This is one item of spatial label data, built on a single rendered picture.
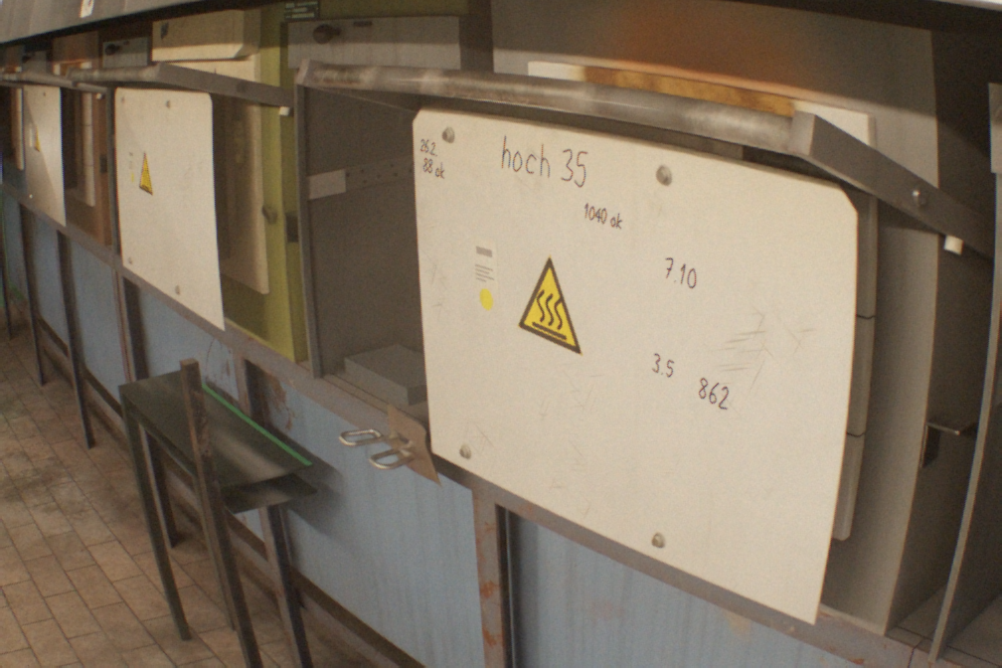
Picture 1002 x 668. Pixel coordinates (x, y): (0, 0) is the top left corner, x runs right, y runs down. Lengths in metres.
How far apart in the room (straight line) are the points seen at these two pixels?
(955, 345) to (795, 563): 0.25
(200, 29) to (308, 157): 0.42
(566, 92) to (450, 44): 0.51
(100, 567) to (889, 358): 2.52
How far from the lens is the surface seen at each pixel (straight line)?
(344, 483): 2.12
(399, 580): 2.07
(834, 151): 0.79
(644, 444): 1.14
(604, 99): 0.92
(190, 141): 1.99
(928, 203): 0.92
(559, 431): 1.24
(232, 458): 2.11
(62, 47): 3.53
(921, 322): 1.03
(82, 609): 3.00
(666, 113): 0.87
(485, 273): 1.27
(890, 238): 1.03
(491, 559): 1.67
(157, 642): 2.82
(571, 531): 1.49
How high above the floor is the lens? 1.50
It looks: 17 degrees down
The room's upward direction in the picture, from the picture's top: 3 degrees counter-clockwise
